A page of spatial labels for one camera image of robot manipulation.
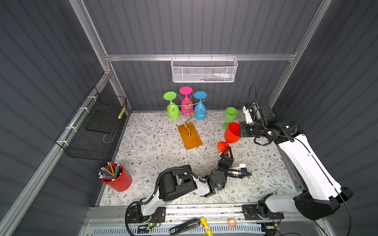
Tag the white mesh wall basket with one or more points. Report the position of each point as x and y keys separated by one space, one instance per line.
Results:
x=204 y=70

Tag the red wine glass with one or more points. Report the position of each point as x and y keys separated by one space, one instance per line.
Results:
x=232 y=135

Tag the green wine glass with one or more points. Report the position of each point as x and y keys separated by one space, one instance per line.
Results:
x=230 y=115
x=172 y=109

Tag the gold wire wine glass rack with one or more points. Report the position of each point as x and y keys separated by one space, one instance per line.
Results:
x=188 y=132

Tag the black stapler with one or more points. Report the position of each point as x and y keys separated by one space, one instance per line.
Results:
x=184 y=227

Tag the black wire wall basket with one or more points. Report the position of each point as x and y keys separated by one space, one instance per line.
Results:
x=95 y=130

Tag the blue wine glass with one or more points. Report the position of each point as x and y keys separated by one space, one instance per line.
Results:
x=200 y=108

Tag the pink wine glass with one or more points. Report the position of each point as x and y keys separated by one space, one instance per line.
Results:
x=186 y=104

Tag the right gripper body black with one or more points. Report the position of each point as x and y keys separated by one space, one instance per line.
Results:
x=243 y=129

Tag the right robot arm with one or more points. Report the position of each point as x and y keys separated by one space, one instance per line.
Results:
x=318 y=194

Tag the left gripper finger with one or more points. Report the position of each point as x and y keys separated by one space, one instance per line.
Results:
x=230 y=155
x=223 y=154

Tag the red pencil cup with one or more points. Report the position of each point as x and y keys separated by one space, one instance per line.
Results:
x=115 y=176

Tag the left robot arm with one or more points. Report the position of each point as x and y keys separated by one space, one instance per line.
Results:
x=176 y=182

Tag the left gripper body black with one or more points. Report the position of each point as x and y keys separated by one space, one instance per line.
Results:
x=225 y=161

